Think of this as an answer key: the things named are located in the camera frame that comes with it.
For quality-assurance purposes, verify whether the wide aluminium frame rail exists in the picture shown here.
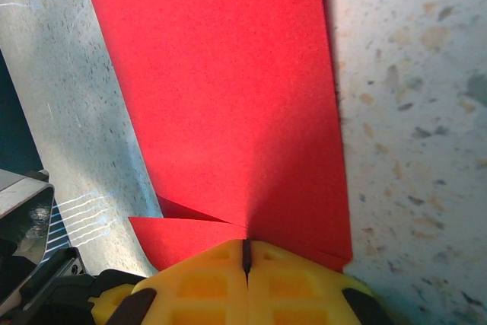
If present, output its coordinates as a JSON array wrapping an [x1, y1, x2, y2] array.
[[0, 167, 56, 269]]

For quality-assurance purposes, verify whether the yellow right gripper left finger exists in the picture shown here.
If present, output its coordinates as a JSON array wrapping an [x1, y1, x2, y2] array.
[[91, 239, 249, 325]]

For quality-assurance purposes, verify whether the red paper sheet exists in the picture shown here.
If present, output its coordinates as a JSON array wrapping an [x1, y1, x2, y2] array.
[[80, 0, 354, 276]]

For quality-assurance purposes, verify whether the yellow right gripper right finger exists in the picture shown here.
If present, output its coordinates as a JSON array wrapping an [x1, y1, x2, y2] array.
[[245, 239, 397, 325]]

